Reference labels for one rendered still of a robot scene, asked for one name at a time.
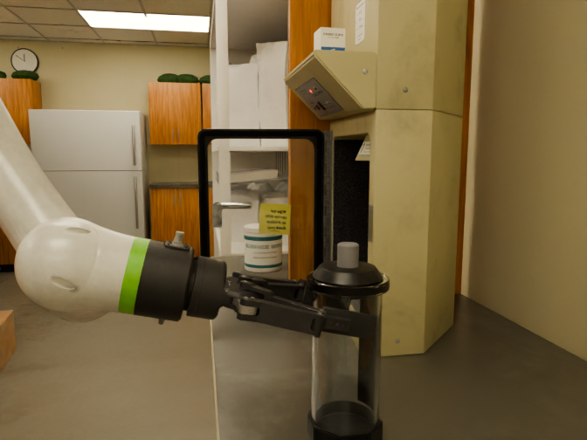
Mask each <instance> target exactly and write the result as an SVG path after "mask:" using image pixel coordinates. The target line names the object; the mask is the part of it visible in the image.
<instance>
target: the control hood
mask: <svg viewBox="0 0 587 440"><path fill-rule="evenodd" d="M311 78H315V79H316V80H317V81H318V82H319V83H320V84H321V86H322V87H323V88H324V89H325V90H326V91H327V92H328V93H329V94H330V96H331V97H332V98H333V99H334V100H335V101H336V102H337V103H338V104H339V105H340V107H341V108H342V109H343V110H341V111H339V112H336V113H331V114H328V115H325V116H322V117H320V116H319V115H318V114H317V113H316V112H315V110H314V109H313V108H312V107H311V106H310V105H309V104H308V103H307V102H306V101H305V100H304V99H303V98H302V97H301V96H300V95H299V94H298V93H297V92H296V91H295V89H297V88H298V87H300V86H302V85H303V84H305V83H306V82H307V81H309V80H310V79H311ZM284 81H285V83H286V84H287V85H288V86H289V88H290V89H291V90H292V91H293V92H294V93H295V94H296V95H297V96H298V97H299V98H300V99H301V100H302V102H303V103H304V104H305V105H306V106H307V107H308V108H309V109H310V110H311V111H312V112H313V113H314V114H315V116H316V117H317V118H318V119H319V120H335V119H339V118H342V117H346V116H350V115H353V114H357V113H363V112H366V111H369V110H373V109H374V108H376V53H375V52H353V51H332V50H314V51H313V52H312V53H311V54H310V55H309V56H308V57H306V58H305V59H304V60H303V61H302V62H301V63H300V64H299V65H297V66H296V67H295V68H294V69H293V70H292V71H291V72H290V73H289V74H288V75H287V76H286V77H285V78H284Z"/></svg>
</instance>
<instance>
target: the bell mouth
mask: <svg viewBox="0 0 587 440"><path fill-rule="evenodd" d="M369 151H370V139H369V135H366V137H365V139H364V141H363V144H362V146H361V148H360V150H359V152H358V154H357V157H356V161H369Z"/></svg>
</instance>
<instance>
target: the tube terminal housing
mask: <svg viewBox="0 0 587 440"><path fill-rule="evenodd" d="M360 1H361V0H332V6H331V28H343V29H346V36H345V51H353V52H375V53H376V108H374V109H373V110H369V111H366V112H363V113H357V114H353V115H350V116H346V117H342V118H339V119H335V120H331V121H330V131H332V130H333V155H332V237H331V261H332V244H333V165H334V140H364V139H365V137H366V135H369V139H370V151H369V205H373V230H372V243H371V242H370V241H368V263H370V264H373V265H374V266H375V267H376V268H377V269H378V270H379V271H380V272H381V273H384V274H386V275H387V276H388V277H389V278H390V289H389V291H387V292H386V293H385V294H383V317H382V344H381V357H382V356H393V355H404V354H423V353H424V352H425V351H426V350H427V349H428V348H429V347H430V346H431V345H432V344H433V343H434V342H435V341H437V340H438V339H439V338H440V337H441V336H442V335H443V334H444V333H445V332H446V331H447V330H448V329H449V328H450V327H451V326H452V325H453V314H454V294H455V275H456V256H457V236H458V217H459V180H460V161H461V142H462V122H463V117H462V116H463V101H464V82H465V62H466V25H467V5H468V0H366V1H365V40H364V41H362V42H361V43H360V44H359V45H357V46H355V27H356V5H357V4H358V3H359V2H360Z"/></svg>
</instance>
